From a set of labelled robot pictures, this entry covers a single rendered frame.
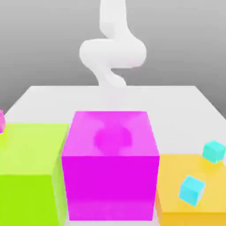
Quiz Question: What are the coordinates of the small turquoise cube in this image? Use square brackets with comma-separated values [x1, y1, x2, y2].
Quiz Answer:
[202, 139, 226, 164]

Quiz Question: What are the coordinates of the small cyan cube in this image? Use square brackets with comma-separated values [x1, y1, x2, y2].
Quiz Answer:
[178, 175, 206, 207]

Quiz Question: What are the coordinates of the small pink cube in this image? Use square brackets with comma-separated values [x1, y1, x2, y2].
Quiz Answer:
[0, 109, 6, 134]

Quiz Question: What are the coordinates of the large magenta box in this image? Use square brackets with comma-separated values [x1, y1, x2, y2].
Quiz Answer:
[60, 110, 161, 222]

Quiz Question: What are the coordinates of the large orange box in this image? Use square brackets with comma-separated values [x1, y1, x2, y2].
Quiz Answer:
[154, 154, 226, 226]

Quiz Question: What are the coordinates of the large lime green box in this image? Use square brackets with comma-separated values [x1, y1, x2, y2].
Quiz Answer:
[0, 123, 70, 226]

